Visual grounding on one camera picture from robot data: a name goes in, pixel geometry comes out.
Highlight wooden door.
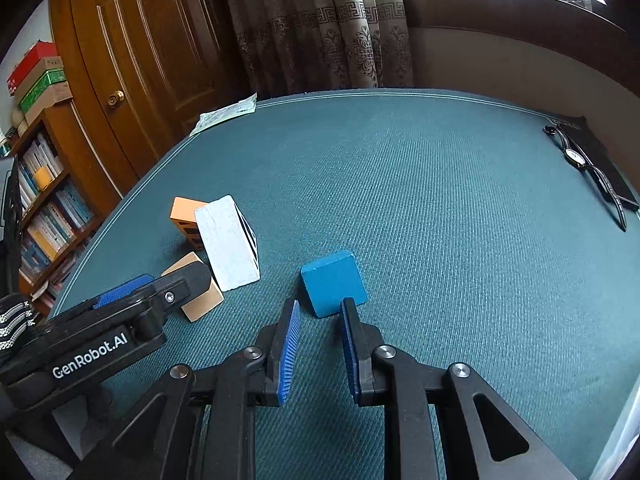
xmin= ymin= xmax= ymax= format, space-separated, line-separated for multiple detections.
xmin=50 ymin=0 xmax=241 ymax=193

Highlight wooden bookshelf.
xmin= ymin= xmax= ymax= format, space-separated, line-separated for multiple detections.
xmin=0 ymin=105 xmax=126 ymax=321

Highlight green box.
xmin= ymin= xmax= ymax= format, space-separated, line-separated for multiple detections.
xmin=19 ymin=69 xmax=68 ymax=113

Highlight patterned beige curtain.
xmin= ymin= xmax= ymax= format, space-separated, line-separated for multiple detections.
xmin=220 ymin=0 xmax=416 ymax=101

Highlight black flat case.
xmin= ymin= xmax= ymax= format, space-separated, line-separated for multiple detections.
xmin=555 ymin=116 xmax=640 ymax=212

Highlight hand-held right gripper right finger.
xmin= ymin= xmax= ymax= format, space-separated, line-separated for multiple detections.
xmin=340 ymin=297 xmax=578 ymax=480

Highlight white striped wedge block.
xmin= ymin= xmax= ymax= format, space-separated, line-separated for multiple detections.
xmin=195 ymin=195 xmax=261 ymax=292

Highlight black eyeglasses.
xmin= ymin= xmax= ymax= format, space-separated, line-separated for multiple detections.
xmin=542 ymin=122 xmax=628 ymax=233

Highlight orange striped triangular block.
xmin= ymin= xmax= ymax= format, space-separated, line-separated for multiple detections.
xmin=170 ymin=197 xmax=208 ymax=251

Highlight red box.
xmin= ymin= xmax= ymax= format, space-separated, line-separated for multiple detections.
xmin=6 ymin=41 xmax=60 ymax=96

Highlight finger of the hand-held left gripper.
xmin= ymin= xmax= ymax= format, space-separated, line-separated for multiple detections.
xmin=150 ymin=262 xmax=213 ymax=312
xmin=92 ymin=274 xmax=156 ymax=311

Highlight layered plywood block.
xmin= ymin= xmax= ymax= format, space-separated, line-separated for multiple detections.
xmin=161 ymin=252 xmax=224 ymax=322

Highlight blue block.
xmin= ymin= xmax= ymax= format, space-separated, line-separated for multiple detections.
xmin=301 ymin=251 xmax=367 ymax=318

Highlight row of books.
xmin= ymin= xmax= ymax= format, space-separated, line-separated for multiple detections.
xmin=15 ymin=132 xmax=96 ymax=306

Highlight beige cardboard box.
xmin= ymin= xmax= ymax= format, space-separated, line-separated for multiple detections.
xmin=24 ymin=82 xmax=72 ymax=126
xmin=14 ymin=56 xmax=65 ymax=103

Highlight printed paper sheet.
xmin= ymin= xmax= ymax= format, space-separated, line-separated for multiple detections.
xmin=189 ymin=92 xmax=258 ymax=137

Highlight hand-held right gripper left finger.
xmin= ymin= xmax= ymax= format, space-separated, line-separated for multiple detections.
xmin=65 ymin=297 xmax=301 ymax=480

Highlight black frame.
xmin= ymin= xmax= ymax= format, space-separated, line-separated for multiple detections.
xmin=0 ymin=155 xmax=25 ymax=296

